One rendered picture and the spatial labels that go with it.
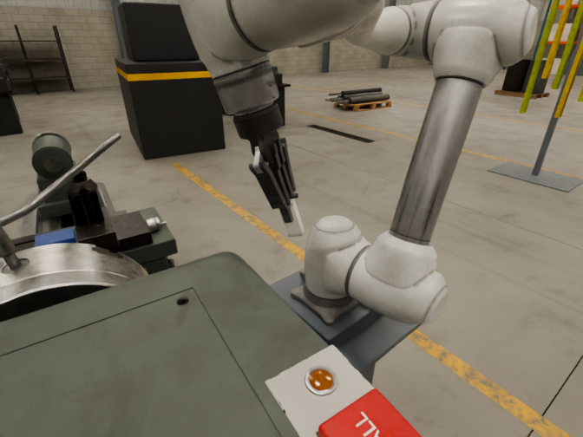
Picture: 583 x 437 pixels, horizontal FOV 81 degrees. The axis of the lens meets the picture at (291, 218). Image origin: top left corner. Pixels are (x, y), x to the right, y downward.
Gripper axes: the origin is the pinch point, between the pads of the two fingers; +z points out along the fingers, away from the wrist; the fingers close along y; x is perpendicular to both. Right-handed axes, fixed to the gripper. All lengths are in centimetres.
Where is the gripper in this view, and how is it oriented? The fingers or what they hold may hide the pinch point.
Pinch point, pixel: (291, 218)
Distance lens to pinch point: 62.2
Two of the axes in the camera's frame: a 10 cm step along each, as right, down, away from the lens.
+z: 2.9, 8.5, 4.3
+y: 2.6, -5.1, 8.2
